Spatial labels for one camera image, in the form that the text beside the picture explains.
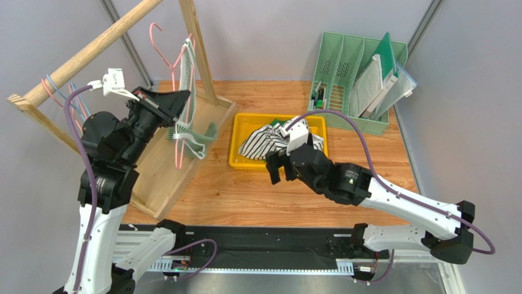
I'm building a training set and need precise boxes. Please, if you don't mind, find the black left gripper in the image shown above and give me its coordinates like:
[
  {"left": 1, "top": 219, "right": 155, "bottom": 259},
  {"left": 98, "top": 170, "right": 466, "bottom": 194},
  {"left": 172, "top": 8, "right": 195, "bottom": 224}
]
[{"left": 121, "top": 86, "right": 192, "bottom": 166}]

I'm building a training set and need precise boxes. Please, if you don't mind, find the black white striped tank top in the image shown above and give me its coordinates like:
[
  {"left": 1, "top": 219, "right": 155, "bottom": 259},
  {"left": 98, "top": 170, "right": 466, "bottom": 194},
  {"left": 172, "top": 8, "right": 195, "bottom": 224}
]
[{"left": 239, "top": 116, "right": 324, "bottom": 160}]

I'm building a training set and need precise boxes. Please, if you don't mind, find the green white striped tank top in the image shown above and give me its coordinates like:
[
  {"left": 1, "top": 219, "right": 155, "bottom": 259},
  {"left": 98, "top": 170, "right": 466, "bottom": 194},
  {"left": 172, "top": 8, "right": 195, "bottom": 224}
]
[{"left": 167, "top": 45, "right": 218, "bottom": 159}]

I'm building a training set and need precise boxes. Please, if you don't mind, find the pink wire hanger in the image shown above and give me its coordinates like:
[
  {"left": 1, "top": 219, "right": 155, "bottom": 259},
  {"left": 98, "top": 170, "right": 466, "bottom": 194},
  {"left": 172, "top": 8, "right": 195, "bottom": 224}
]
[
  {"left": 40, "top": 78, "right": 85, "bottom": 132},
  {"left": 149, "top": 23, "right": 195, "bottom": 170}
]

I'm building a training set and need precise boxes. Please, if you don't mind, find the blue wire hanger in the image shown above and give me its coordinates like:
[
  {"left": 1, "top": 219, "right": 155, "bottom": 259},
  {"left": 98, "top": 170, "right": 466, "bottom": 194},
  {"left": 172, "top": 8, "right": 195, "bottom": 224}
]
[{"left": 45, "top": 75, "right": 91, "bottom": 121}]

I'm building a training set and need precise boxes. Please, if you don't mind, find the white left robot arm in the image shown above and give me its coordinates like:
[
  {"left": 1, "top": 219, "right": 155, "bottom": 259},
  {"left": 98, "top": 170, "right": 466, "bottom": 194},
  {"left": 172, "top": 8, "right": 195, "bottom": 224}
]
[{"left": 59, "top": 87, "right": 191, "bottom": 293}]

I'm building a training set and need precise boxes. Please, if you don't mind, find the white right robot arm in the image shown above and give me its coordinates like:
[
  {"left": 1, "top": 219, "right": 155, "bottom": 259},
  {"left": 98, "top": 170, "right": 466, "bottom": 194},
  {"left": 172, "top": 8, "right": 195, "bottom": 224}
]
[{"left": 266, "top": 144, "right": 475, "bottom": 265}]

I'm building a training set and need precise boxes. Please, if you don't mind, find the yellow plastic tray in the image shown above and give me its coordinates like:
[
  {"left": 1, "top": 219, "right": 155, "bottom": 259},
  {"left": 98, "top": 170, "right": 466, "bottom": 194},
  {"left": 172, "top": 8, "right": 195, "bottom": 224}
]
[{"left": 229, "top": 113, "right": 328, "bottom": 171}]

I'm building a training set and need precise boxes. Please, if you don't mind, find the white pen in organizer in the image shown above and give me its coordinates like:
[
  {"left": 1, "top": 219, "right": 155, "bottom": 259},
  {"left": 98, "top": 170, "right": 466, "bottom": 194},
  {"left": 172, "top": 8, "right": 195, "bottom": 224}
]
[{"left": 311, "top": 80, "right": 322, "bottom": 109}]

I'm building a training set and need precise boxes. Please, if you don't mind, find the white mesh document pouch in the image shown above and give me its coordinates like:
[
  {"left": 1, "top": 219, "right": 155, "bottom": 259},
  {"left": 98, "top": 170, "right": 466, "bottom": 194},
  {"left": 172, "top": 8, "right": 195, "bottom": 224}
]
[{"left": 349, "top": 54, "right": 383, "bottom": 117}]

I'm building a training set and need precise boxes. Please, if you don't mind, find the green cover book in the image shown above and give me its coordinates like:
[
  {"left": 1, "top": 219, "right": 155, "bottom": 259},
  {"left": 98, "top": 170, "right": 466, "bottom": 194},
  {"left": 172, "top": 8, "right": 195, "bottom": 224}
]
[{"left": 359, "top": 32, "right": 398, "bottom": 118}]

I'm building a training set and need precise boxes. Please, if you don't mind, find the clear mesh zip pouch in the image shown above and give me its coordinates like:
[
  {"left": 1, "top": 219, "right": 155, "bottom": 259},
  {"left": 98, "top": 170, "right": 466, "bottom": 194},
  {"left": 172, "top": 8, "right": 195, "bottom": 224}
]
[{"left": 369, "top": 60, "right": 418, "bottom": 120}]

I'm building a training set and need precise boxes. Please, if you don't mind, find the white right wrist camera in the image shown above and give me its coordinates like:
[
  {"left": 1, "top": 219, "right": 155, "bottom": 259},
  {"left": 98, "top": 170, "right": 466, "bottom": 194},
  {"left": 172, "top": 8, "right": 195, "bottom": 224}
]
[{"left": 281, "top": 119, "right": 309, "bottom": 156}]

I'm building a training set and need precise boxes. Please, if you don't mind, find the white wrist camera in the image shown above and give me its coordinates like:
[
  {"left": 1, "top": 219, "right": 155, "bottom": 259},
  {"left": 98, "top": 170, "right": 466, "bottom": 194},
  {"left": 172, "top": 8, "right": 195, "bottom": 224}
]
[
  {"left": 281, "top": 119, "right": 309, "bottom": 156},
  {"left": 88, "top": 68, "right": 139, "bottom": 101}
]

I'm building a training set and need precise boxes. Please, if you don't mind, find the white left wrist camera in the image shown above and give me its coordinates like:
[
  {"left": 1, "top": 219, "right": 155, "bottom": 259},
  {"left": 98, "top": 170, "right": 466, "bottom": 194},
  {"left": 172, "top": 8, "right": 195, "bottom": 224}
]
[{"left": 88, "top": 68, "right": 139, "bottom": 101}]

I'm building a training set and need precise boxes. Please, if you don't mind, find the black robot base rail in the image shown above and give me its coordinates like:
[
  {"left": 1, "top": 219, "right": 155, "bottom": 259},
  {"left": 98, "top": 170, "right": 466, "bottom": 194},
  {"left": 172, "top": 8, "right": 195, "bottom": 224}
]
[{"left": 110, "top": 222, "right": 390, "bottom": 272}]

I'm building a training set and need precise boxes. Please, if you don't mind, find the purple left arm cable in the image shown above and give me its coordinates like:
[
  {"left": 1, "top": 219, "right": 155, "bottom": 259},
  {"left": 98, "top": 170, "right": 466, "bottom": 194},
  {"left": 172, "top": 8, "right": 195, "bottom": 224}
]
[{"left": 64, "top": 85, "right": 218, "bottom": 294}]

